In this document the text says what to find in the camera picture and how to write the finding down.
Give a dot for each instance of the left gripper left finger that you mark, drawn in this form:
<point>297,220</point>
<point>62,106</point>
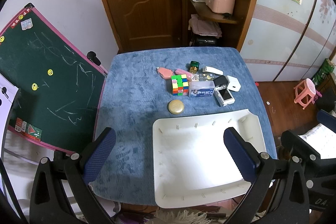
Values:
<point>95,154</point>

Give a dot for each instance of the clear box yellow charms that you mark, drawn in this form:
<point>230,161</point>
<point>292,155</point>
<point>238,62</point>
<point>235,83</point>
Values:
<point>206,77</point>

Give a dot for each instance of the gold round compact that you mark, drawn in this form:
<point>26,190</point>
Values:
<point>176,107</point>

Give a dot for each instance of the green chalkboard pink frame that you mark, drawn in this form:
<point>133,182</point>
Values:
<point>60,89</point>

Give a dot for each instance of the beige angular box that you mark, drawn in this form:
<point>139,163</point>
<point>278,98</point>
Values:
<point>193,77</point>

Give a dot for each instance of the white plastic tray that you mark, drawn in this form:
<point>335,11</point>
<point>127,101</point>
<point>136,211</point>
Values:
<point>191,163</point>

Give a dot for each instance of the black charger plug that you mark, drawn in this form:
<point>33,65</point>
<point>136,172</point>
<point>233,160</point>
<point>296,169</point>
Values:
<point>221,81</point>

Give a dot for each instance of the pink plastic stool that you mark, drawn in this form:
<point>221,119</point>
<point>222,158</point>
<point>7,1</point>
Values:
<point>305,93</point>

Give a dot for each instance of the white power adapter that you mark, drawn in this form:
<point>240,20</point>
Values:
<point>233,84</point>

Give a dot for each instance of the silver digital camera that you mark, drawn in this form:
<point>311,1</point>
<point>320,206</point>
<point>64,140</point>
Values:
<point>223,96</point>

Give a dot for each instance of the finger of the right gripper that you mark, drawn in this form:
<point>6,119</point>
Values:
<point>298,147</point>
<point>325,118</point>

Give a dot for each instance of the blue fluffy table cloth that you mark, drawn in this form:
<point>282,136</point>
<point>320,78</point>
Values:
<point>135,96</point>

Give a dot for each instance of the white flat remote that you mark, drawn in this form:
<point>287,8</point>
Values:
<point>212,70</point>

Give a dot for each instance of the green gold perfume bottle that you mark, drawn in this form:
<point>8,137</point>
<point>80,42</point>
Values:
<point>194,67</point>

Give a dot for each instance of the clear box blue label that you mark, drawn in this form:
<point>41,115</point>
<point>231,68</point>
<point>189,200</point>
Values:
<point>201,88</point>

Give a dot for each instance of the colourful rubik's cube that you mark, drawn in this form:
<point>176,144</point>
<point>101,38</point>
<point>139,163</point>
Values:
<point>180,85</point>

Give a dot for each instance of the folded pink cloth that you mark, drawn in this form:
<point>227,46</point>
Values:
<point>204,27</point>

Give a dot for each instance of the white wardrobe sliding doors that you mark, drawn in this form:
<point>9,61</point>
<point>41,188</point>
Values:
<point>287,41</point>

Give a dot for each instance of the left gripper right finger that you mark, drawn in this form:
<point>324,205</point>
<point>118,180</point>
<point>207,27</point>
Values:
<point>243,153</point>

